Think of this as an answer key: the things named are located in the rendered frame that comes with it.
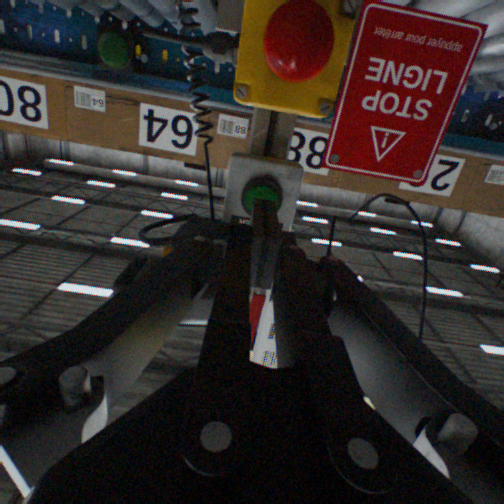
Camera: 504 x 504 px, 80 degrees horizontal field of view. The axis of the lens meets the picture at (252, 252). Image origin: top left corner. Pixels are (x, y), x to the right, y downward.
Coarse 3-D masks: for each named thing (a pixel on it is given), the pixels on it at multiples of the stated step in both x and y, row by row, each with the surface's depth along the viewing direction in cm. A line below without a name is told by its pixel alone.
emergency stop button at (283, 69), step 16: (304, 0) 16; (272, 16) 16; (288, 16) 16; (304, 16) 16; (320, 16) 16; (272, 32) 16; (288, 32) 16; (304, 32) 16; (320, 32) 16; (272, 48) 16; (288, 48) 16; (304, 48) 16; (320, 48) 16; (272, 64) 17; (288, 64) 17; (304, 64) 17; (320, 64) 17; (288, 80) 18; (304, 80) 18
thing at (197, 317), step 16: (192, 224) 30; (208, 224) 29; (224, 224) 29; (176, 240) 27; (224, 240) 27; (128, 272) 30; (112, 288) 29; (208, 288) 29; (208, 304) 29; (192, 320) 30
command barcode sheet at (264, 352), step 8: (264, 304) 36; (272, 304) 36; (264, 312) 36; (272, 312) 36; (264, 320) 37; (272, 320) 37; (264, 328) 37; (272, 328) 37; (256, 336) 38; (264, 336) 38; (272, 336) 38; (256, 344) 39; (264, 344) 38; (272, 344) 38; (256, 352) 39; (264, 352) 39; (272, 352) 39; (256, 360) 40; (264, 360) 40; (272, 360) 40
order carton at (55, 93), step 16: (32, 80) 79; (48, 80) 79; (64, 80) 80; (48, 96) 81; (64, 96) 81; (48, 112) 83; (64, 112) 83; (0, 128) 84; (16, 128) 84; (32, 128) 84; (48, 128) 84; (64, 128) 84
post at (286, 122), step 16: (224, 0) 23; (240, 0) 23; (224, 16) 24; (240, 16) 24; (240, 32) 24; (256, 112) 27; (272, 112) 28; (256, 128) 28; (272, 128) 29; (288, 128) 28; (256, 144) 29; (272, 144) 29; (288, 144) 29; (256, 288) 35
